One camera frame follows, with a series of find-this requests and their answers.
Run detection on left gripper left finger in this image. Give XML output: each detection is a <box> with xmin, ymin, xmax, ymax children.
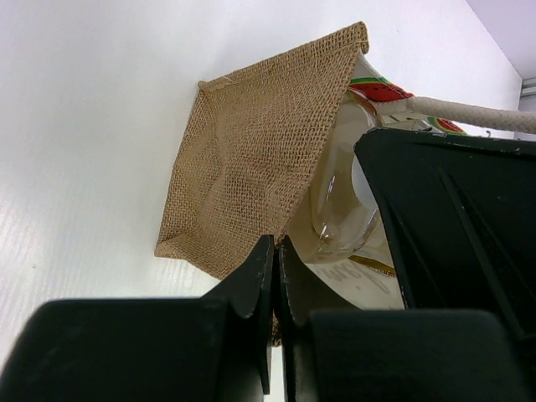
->
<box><xmin>1</xmin><ymin>235</ymin><xmax>275</xmax><ymax>401</ymax></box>

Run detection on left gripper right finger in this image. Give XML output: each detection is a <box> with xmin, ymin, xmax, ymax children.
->
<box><xmin>277</xmin><ymin>239</ymin><xmax>535</xmax><ymax>401</ymax></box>

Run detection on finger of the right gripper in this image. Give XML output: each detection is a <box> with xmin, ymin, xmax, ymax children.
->
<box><xmin>354</xmin><ymin>129</ymin><xmax>535</xmax><ymax>335</ymax></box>

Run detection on white cap amber bottle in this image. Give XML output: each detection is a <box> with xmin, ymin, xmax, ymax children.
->
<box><xmin>288</xmin><ymin>91</ymin><xmax>405</xmax><ymax>310</ymax></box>

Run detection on burlap watermelon canvas bag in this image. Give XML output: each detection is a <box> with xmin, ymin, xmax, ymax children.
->
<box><xmin>152</xmin><ymin>20</ymin><xmax>536</xmax><ymax>348</ymax></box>

